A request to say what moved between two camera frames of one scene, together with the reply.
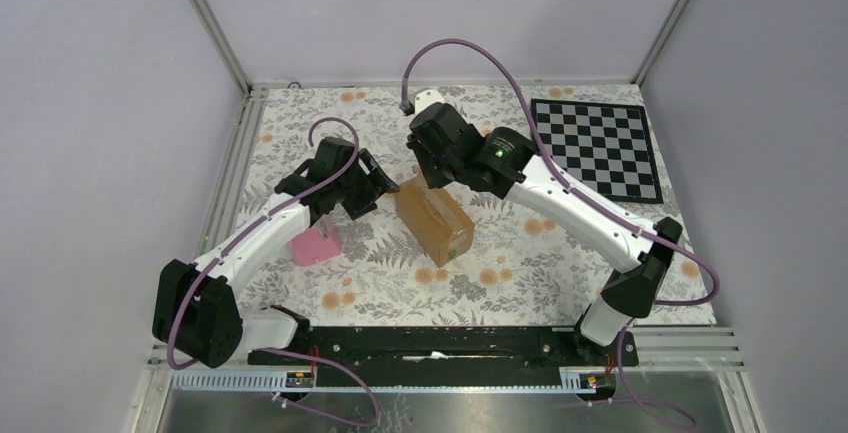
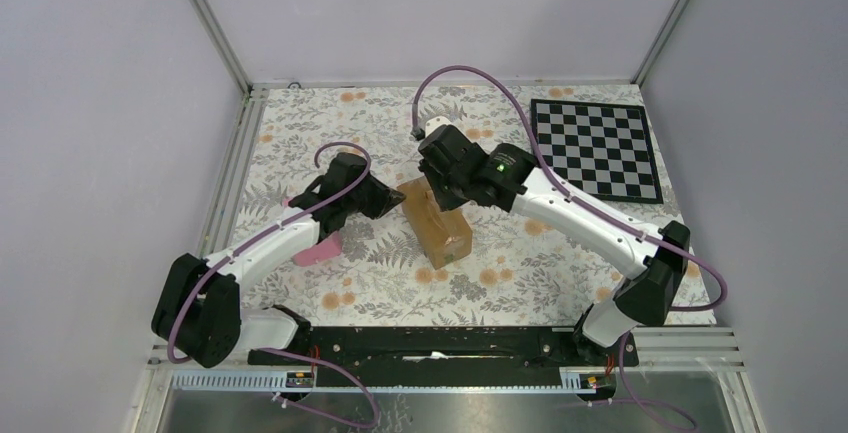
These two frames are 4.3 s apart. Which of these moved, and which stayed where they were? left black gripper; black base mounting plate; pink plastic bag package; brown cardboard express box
Moved: left black gripper
Stayed: black base mounting plate; pink plastic bag package; brown cardboard express box
